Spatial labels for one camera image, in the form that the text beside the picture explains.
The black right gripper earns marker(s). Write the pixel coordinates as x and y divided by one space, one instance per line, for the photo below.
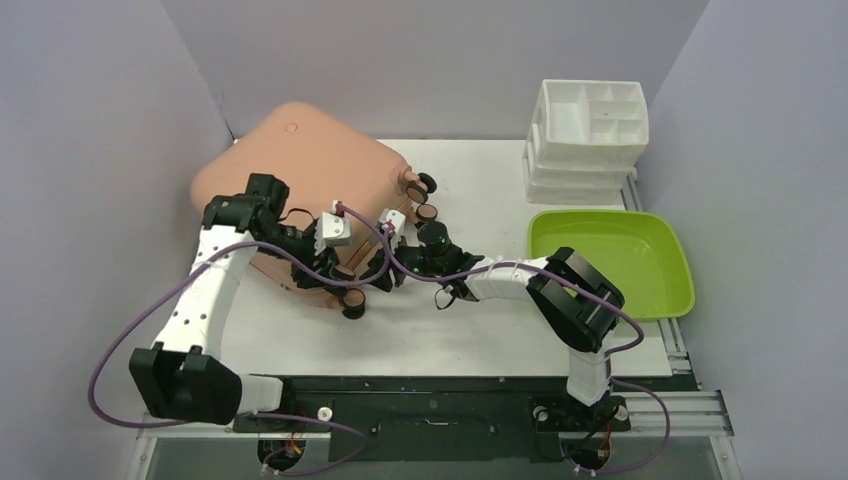
385 266

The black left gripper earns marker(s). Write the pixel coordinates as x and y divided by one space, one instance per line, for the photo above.
325 263

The pink hard-shell suitcase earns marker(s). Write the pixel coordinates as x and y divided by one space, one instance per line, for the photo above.
328 166

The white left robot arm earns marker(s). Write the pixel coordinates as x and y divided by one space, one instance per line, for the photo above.
180 377

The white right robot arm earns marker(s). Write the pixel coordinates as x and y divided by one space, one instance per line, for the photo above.
579 304

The white drawer organizer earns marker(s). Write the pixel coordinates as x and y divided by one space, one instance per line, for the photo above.
584 140

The green plastic tray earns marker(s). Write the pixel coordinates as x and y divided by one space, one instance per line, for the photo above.
637 251

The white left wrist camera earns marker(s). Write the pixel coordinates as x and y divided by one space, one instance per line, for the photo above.
332 231

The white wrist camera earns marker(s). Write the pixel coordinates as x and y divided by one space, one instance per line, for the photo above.
332 231
392 222

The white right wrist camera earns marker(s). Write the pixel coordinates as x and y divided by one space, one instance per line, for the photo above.
392 222

